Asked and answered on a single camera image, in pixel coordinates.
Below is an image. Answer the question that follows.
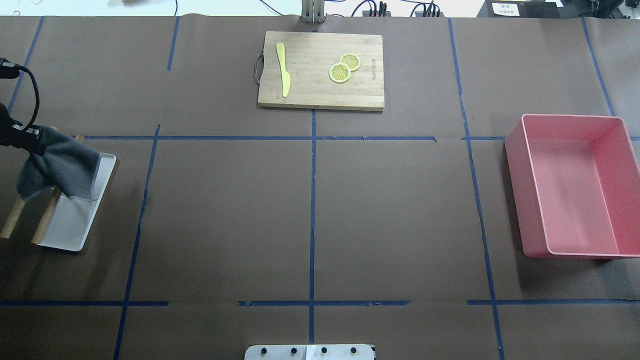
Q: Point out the bamboo cutting board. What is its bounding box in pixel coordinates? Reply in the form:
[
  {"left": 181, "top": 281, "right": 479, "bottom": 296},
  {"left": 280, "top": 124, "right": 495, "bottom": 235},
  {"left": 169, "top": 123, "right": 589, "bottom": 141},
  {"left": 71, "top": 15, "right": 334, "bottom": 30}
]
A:
[{"left": 257, "top": 30, "right": 386, "bottom": 112}]

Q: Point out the outer wooden rack dowel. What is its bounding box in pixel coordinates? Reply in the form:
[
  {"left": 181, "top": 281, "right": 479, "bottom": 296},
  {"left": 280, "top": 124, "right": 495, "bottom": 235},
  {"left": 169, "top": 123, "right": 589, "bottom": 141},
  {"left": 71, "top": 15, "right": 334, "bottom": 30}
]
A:
[{"left": 0, "top": 196, "right": 26, "bottom": 239}]

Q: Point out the black power strip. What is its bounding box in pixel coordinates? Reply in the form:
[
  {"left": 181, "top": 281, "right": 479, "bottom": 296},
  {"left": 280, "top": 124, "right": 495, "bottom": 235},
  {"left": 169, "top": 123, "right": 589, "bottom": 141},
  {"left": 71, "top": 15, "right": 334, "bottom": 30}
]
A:
[{"left": 351, "top": 0, "right": 445, "bottom": 18}]

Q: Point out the silver camera mount bracket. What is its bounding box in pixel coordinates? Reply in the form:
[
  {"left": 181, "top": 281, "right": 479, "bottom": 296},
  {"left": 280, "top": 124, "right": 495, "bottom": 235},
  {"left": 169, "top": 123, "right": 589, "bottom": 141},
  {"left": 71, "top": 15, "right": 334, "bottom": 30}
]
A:
[{"left": 300, "top": 0, "right": 327, "bottom": 24}]

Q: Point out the wooden rack dowel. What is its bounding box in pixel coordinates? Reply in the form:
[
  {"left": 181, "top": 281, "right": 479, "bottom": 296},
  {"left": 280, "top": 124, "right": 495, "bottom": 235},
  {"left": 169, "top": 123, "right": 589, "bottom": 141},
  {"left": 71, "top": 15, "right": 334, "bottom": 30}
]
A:
[
  {"left": 31, "top": 187, "right": 62, "bottom": 245},
  {"left": 0, "top": 196, "right": 26, "bottom": 239}
]

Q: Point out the lower lemon slice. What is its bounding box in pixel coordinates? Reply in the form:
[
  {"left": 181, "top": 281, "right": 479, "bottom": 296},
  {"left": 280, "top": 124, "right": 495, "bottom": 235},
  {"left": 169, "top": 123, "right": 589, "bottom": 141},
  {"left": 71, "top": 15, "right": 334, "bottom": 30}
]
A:
[{"left": 327, "top": 62, "right": 352, "bottom": 84}]

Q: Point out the white towel rack base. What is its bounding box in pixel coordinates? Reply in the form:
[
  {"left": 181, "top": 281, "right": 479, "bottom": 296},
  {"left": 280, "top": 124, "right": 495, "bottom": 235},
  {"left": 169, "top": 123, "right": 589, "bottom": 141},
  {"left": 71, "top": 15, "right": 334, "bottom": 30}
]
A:
[{"left": 38, "top": 152, "right": 118, "bottom": 252}]

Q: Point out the inner wooden rack dowel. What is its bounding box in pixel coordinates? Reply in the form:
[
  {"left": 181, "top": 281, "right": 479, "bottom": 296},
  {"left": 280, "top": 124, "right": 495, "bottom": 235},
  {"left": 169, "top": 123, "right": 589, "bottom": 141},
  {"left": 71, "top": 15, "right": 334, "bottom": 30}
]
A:
[{"left": 31, "top": 187, "right": 62, "bottom": 245}]

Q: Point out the upper lemon slice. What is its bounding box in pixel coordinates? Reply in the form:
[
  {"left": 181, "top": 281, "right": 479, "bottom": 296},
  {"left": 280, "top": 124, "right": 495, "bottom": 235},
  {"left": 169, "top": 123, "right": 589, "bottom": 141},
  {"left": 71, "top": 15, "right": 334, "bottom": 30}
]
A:
[{"left": 339, "top": 52, "right": 362, "bottom": 72}]

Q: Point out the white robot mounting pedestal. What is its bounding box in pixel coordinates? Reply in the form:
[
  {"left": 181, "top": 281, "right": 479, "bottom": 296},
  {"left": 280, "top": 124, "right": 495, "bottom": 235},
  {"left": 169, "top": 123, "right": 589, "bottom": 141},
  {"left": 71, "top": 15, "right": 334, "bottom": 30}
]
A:
[{"left": 244, "top": 343, "right": 377, "bottom": 360}]

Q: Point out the grey microfibre cloth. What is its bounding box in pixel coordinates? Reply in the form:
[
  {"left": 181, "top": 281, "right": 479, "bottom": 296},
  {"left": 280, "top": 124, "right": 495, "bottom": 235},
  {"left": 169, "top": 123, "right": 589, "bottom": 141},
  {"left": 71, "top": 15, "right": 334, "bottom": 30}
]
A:
[{"left": 16, "top": 126, "right": 103, "bottom": 202}]

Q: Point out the lemon slice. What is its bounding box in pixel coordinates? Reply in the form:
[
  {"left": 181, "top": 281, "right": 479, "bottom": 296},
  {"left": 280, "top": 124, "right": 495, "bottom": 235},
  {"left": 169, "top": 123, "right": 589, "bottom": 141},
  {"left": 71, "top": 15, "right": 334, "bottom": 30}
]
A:
[
  {"left": 327, "top": 62, "right": 352, "bottom": 84},
  {"left": 339, "top": 52, "right": 362, "bottom": 72}
]

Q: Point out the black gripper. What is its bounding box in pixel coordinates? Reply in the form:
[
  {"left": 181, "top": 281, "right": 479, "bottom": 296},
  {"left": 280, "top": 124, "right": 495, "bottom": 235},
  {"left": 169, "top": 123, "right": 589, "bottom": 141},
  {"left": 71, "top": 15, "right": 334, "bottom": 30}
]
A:
[{"left": 0, "top": 104, "right": 47, "bottom": 156}]

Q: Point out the yellow plastic knife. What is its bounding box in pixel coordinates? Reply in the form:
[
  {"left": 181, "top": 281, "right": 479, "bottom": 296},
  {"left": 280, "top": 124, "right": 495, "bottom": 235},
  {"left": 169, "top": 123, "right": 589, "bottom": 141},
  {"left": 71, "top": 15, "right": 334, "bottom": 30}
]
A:
[{"left": 275, "top": 42, "right": 291, "bottom": 98}]

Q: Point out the pink plastic bin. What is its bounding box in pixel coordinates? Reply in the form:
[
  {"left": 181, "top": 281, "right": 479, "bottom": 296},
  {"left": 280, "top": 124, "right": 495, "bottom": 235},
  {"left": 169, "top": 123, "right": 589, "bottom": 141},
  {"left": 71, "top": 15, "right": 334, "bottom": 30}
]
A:
[{"left": 504, "top": 114, "right": 640, "bottom": 260}]

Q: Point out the black braided left cable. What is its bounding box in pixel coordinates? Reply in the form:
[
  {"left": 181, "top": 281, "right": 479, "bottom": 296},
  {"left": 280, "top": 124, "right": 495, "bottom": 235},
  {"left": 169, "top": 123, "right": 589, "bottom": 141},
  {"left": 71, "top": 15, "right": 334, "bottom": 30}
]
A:
[{"left": 0, "top": 57, "right": 40, "bottom": 132}]

